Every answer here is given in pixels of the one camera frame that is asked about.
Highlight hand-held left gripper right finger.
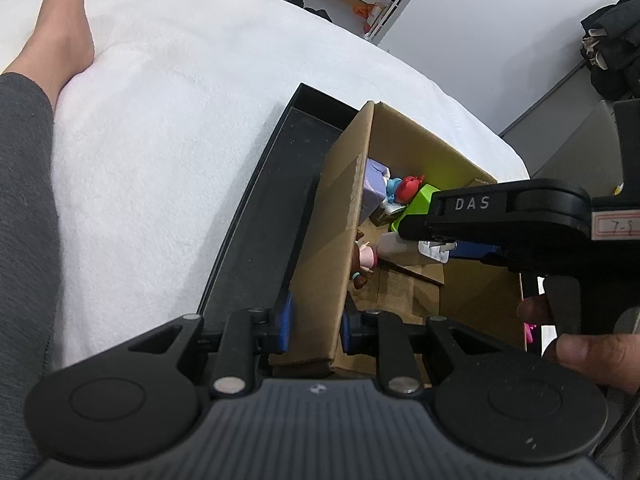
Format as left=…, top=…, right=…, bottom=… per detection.
left=340, top=307, right=501, bottom=396

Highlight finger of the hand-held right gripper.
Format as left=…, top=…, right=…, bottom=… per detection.
left=450, top=240, right=523, bottom=275
left=398, top=183, right=516, bottom=247

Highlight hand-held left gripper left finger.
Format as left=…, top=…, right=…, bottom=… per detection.
left=122, top=292, right=296, bottom=402

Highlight green plastic block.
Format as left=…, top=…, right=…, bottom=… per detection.
left=391, top=184, right=441, bottom=233

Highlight white bottle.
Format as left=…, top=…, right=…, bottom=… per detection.
left=377, top=230, right=458, bottom=266

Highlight black tray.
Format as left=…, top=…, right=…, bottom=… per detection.
left=197, top=82, right=543, bottom=361

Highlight brown cardboard box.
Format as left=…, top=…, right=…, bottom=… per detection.
left=268, top=101, right=528, bottom=378

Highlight person's right hand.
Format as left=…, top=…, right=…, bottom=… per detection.
left=516, top=295, right=640, bottom=394

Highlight red and blue figure toy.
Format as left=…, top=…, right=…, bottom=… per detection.
left=385, top=174, right=426, bottom=206

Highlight doll in pink dress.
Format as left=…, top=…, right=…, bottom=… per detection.
left=352, top=230, right=379, bottom=291

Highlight purple cube toy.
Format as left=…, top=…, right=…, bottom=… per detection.
left=361, top=157, right=392, bottom=222

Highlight pile of dark clothes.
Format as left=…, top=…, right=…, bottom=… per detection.
left=580, top=0, right=640, bottom=102

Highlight orange bag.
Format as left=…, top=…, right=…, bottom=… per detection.
left=354, top=2, right=386, bottom=23

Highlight white blanket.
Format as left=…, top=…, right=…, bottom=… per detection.
left=0, top=0, right=531, bottom=368

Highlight black shoes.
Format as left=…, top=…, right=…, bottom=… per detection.
left=287, top=0, right=333, bottom=23

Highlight person's left leg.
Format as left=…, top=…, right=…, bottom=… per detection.
left=0, top=0, right=96, bottom=480

